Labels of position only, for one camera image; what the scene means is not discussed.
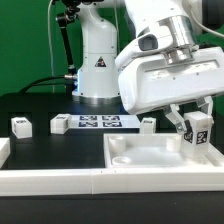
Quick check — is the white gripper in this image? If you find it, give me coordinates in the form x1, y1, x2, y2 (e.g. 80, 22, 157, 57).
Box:
118, 47, 224, 134

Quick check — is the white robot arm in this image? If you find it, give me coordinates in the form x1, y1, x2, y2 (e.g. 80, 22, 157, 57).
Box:
56, 0, 224, 133

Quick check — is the grey thin cable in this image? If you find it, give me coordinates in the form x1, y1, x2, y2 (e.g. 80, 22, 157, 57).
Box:
47, 0, 56, 94

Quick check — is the white U-shaped obstacle fence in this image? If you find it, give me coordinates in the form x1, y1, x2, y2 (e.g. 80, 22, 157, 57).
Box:
0, 138, 224, 196

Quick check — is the black cable bundle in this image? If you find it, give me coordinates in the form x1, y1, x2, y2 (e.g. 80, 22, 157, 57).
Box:
18, 6, 80, 94

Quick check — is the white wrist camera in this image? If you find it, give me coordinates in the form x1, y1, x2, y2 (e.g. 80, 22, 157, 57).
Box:
115, 33, 169, 70

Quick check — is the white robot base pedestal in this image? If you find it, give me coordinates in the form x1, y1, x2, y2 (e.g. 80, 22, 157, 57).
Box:
72, 5, 120, 104

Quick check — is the white square tabletop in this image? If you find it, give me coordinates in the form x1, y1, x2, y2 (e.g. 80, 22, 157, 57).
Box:
103, 134, 224, 168

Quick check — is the white marker tag sheet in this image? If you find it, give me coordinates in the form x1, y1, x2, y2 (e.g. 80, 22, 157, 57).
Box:
70, 115, 140, 129

